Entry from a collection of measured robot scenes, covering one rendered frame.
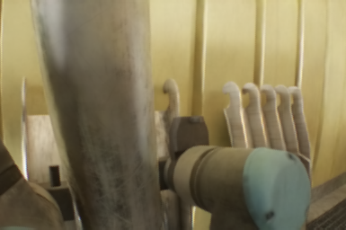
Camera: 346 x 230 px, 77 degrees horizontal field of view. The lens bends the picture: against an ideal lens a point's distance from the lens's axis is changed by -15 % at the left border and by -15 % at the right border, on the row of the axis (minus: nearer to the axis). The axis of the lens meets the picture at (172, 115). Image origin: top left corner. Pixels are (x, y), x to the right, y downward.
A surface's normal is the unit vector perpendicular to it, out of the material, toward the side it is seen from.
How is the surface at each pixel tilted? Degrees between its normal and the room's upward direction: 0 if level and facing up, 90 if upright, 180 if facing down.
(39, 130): 62
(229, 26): 90
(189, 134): 77
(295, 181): 72
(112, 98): 102
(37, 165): 67
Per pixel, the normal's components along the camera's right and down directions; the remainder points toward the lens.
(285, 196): 0.50, -0.16
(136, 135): 0.69, 0.29
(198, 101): -0.66, 0.09
